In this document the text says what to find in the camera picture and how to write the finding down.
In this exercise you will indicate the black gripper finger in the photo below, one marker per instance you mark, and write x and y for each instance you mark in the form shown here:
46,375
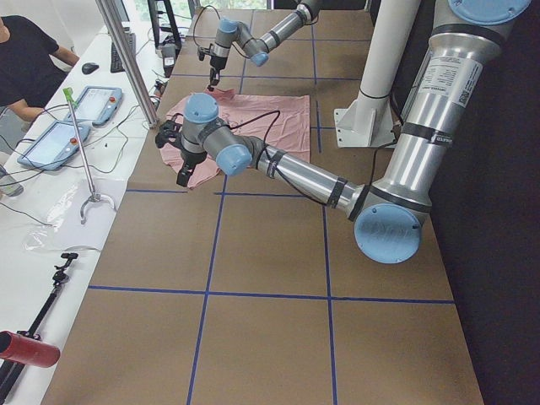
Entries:
214,79
184,175

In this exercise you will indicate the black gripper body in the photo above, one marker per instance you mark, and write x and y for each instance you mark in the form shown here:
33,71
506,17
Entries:
218,62
191,159

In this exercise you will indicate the pink Snoopy t-shirt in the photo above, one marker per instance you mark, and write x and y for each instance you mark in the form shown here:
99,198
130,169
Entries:
284,121

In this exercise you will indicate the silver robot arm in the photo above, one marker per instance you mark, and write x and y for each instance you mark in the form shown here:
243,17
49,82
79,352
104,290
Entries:
388,213
232,32

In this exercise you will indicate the far blue teach pendant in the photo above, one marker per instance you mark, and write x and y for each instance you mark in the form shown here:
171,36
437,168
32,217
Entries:
96,105

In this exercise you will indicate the blue teach pendant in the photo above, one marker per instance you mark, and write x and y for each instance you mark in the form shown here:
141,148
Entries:
54,147
96,105

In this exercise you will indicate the clear plastic bag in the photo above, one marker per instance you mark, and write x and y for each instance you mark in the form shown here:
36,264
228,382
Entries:
65,230

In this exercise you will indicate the black computer mouse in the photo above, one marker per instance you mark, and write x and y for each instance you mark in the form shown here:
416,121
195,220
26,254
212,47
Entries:
89,67

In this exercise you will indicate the near blue teach pendant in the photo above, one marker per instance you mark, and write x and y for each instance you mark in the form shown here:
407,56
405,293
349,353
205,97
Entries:
54,147

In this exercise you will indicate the metal grabber reacher stick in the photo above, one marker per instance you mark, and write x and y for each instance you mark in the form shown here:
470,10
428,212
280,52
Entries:
94,196

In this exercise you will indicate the white support column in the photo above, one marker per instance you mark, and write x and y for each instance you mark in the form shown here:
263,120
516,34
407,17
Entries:
368,121

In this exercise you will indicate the person in black shirt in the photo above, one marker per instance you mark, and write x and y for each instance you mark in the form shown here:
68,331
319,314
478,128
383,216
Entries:
29,77

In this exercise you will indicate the red cylinder roll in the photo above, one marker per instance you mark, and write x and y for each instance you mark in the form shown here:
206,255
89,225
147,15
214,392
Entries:
28,351

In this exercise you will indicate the black tripod selfie stick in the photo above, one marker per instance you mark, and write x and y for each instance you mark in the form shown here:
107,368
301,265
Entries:
11,371

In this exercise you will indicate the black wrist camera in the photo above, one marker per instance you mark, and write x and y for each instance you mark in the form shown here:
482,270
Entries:
169,133
203,52

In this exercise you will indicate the aluminium frame post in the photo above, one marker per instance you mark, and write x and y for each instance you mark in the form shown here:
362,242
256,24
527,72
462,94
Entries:
114,25

